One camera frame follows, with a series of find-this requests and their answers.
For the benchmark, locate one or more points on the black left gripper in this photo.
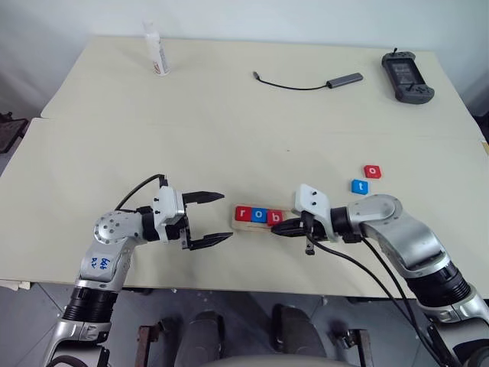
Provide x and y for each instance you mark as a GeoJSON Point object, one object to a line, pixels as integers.
{"type": "Point", "coordinates": [185, 233]}

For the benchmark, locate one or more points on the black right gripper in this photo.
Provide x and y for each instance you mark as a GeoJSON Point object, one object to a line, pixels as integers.
{"type": "Point", "coordinates": [315, 229]}

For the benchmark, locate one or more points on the red letter b block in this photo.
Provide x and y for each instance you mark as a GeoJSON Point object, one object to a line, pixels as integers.
{"type": "Point", "coordinates": [275, 217]}

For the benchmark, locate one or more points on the blue letter t block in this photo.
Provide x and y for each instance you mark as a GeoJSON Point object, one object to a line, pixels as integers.
{"type": "Point", "coordinates": [360, 186]}

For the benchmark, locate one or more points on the red letter o block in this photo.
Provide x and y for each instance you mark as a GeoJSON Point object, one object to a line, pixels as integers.
{"type": "Point", "coordinates": [372, 172]}

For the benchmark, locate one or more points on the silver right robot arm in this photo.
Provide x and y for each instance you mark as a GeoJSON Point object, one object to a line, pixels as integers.
{"type": "Point", "coordinates": [382, 210]}

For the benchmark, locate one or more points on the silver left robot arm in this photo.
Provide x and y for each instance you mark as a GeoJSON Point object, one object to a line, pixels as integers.
{"type": "Point", "coordinates": [111, 229]}

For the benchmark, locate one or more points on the blue letter o block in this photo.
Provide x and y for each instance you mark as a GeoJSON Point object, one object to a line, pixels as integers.
{"type": "Point", "coordinates": [259, 215]}

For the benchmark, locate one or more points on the red letter r block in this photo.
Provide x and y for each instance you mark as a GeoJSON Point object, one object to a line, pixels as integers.
{"type": "Point", "coordinates": [243, 214]}

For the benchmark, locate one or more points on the wooden letter tray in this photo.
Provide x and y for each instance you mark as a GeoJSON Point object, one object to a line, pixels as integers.
{"type": "Point", "coordinates": [248, 226]}

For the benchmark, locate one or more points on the pale curved robot torso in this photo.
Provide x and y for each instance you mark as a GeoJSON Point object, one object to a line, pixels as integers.
{"type": "Point", "coordinates": [267, 362]}

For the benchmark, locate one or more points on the black rounded shape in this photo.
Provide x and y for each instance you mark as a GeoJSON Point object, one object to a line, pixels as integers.
{"type": "Point", "coordinates": [298, 332]}

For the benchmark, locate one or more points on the dark grey rounded shape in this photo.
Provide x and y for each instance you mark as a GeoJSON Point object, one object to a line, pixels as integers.
{"type": "Point", "coordinates": [202, 336]}

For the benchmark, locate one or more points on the white squeeze bottle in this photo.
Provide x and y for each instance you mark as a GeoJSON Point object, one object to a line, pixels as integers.
{"type": "Point", "coordinates": [158, 53]}

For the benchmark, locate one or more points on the grey handheld remote controller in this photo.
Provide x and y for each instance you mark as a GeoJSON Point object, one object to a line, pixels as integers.
{"type": "Point", "coordinates": [405, 76]}

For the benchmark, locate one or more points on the dark stand beside table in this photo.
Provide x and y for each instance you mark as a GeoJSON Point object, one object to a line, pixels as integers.
{"type": "Point", "coordinates": [11, 132]}

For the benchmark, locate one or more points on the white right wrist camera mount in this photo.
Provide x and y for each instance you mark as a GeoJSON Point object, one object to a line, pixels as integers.
{"type": "Point", "coordinates": [311, 202]}

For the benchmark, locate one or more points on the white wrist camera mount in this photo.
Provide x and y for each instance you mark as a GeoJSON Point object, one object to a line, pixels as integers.
{"type": "Point", "coordinates": [166, 202]}
{"type": "Point", "coordinates": [311, 202]}

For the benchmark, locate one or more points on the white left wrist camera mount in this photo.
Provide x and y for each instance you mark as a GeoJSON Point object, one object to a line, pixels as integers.
{"type": "Point", "coordinates": [166, 202]}

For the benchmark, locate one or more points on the rusty metal bracket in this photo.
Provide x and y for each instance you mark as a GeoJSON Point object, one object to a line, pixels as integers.
{"type": "Point", "coordinates": [148, 344]}

